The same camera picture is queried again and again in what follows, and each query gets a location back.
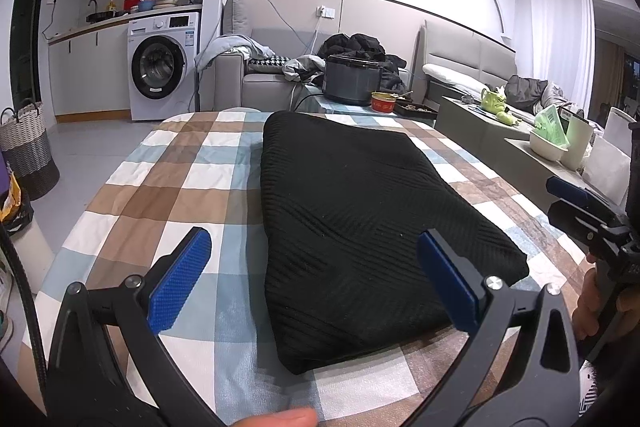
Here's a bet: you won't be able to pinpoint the grey bed headboard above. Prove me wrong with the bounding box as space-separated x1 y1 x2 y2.
414 19 519 108

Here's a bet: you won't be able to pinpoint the black sink pan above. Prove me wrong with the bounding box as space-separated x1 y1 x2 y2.
86 9 131 24

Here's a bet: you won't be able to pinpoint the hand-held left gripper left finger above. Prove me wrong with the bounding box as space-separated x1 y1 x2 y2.
45 227 226 427

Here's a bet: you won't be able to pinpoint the white curtain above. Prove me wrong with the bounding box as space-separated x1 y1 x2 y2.
527 0 596 101

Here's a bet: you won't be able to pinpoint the black knit sweater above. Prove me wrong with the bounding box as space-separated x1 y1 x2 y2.
260 109 531 376

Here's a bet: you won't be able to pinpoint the green packet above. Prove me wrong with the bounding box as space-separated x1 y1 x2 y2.
534 104 571 146

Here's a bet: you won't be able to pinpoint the black rice cooker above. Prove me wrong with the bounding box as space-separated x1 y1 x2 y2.
322 53 384 106

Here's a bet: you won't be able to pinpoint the white paper bag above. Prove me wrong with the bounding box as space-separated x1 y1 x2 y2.
582 107 634 206

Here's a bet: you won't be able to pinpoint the plaid blanket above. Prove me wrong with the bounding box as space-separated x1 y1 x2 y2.
17 107 597 427

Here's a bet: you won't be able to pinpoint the person's left hand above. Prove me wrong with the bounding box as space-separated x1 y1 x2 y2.
234 408 319 427

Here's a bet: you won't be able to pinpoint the red bowl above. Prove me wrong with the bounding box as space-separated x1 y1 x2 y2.
370 91 399 114

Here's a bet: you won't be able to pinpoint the dark grey jacket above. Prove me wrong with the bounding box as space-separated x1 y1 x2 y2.
505 75 566 113

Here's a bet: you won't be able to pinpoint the pale green container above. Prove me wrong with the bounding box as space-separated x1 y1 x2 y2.
560 114 596 170

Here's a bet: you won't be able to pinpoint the green teapot toy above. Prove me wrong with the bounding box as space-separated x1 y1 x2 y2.
481 86 521 126

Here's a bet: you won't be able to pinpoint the grey sofa cushion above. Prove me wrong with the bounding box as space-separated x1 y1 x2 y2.
222 0 254 39

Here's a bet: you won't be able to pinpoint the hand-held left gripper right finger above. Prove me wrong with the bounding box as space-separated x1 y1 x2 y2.
400 229 583 427

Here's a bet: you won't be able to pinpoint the houndstooth pillow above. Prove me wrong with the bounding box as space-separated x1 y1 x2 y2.
247 55 292 74

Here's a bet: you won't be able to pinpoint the grey hoodie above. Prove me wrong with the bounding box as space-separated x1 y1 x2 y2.
282 54 329 83

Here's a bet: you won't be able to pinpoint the black door frame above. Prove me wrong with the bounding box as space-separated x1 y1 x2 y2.
10 0 62 108

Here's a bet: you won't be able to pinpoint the white washing machine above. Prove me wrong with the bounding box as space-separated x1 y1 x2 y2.
126 11 203 123

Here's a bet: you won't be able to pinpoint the person's right hand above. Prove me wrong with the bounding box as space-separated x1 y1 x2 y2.
572 254 640 341

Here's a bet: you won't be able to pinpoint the dark food tray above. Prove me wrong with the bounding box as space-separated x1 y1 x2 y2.
395 103 439 117

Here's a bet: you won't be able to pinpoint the grey sofa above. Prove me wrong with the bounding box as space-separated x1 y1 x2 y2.
215 0 328 111

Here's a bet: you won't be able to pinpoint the grey low cabinet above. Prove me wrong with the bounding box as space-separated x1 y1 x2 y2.
434 96 602 214

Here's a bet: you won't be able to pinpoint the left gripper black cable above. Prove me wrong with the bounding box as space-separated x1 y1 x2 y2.
0 221 49 389

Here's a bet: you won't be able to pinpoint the yellow snack packet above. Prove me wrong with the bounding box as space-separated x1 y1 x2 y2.
0 172 22 222

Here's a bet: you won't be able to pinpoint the woven laundry basket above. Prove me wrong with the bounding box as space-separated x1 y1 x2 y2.
0 102 61 202

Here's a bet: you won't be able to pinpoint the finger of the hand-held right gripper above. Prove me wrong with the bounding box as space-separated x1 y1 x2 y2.
547 201 604 254
546 175 617 215

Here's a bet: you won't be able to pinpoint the light grey jacket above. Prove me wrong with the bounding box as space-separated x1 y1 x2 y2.
195 34 277 74

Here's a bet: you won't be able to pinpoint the black jacket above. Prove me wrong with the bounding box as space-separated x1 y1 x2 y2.
318 33 412 96

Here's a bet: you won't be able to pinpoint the small side table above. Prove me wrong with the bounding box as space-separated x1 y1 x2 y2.
296 86 441 126

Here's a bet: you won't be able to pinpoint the white kitchen counter cabinets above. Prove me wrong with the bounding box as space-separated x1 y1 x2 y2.
47 4 203 118

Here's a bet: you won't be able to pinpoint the white pillow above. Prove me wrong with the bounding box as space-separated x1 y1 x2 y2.
422 63 494 98

